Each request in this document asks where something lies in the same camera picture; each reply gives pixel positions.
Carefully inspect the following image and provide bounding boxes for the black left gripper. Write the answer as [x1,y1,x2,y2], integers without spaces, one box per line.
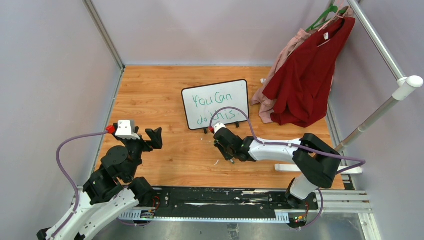
[122,126,163,180]

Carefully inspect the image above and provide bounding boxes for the white whiteboard black frame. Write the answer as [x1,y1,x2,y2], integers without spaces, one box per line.
[181,79,250,130]

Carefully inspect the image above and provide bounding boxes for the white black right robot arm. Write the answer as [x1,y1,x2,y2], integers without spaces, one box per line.
[210,123,341,209]

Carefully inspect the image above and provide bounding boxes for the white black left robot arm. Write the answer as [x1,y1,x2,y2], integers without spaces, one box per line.
[36,120,163,240]

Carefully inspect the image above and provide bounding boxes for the pink garment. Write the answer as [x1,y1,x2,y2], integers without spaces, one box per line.
[250,6,354,124]

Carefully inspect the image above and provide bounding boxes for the red shirt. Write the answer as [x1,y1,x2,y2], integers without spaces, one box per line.
[263,17,356,128]

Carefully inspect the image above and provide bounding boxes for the green clothes hanger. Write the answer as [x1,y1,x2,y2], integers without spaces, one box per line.
[305,5,348,32]

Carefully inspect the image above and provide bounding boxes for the metal clothes rack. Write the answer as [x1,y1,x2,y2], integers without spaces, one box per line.
[274,0,424,176]

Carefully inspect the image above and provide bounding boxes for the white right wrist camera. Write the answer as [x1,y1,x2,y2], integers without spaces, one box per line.
[213,122,226,134]

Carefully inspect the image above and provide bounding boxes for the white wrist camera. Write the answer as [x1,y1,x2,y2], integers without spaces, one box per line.
[114,119,141,140]
[213,122,226,134]

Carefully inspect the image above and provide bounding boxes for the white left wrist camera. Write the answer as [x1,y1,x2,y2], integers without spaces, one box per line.
[114,119,141,140]

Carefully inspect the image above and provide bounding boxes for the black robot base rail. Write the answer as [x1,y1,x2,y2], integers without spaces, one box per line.
[71,185,374,229]

